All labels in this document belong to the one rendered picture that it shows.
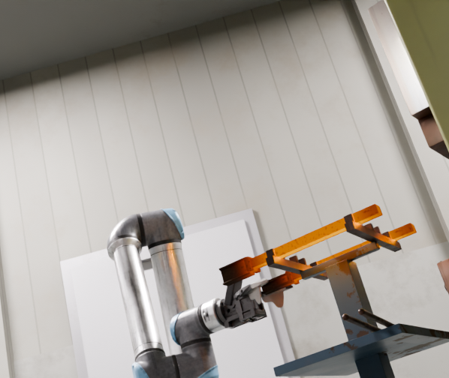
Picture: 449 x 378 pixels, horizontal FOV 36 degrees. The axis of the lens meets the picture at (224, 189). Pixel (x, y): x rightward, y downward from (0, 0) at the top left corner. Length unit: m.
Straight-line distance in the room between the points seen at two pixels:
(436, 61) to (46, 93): 4.05
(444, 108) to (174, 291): 1.09
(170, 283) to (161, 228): 0.19
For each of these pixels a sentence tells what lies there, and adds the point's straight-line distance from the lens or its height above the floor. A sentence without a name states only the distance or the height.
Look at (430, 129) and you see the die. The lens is 2.11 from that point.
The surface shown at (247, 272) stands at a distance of 1.68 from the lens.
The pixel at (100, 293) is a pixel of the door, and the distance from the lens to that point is 4.61.
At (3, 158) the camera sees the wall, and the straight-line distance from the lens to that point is 5.28.
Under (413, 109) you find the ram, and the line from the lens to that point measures 2.10.
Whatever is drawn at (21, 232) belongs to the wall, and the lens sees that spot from 4.99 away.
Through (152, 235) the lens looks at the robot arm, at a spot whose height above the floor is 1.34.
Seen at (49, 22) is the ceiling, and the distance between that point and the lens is 5.11.
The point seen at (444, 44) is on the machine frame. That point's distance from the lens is 1.71.
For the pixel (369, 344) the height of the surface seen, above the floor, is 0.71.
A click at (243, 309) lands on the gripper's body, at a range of 1.93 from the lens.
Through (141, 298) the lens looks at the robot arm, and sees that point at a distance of 2.13.
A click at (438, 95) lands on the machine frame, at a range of 1.68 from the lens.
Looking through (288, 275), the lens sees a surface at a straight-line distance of 1.88.
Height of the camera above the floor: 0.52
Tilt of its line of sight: 23 degrees up
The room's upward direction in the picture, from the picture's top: 15 degrees counter-clockwise
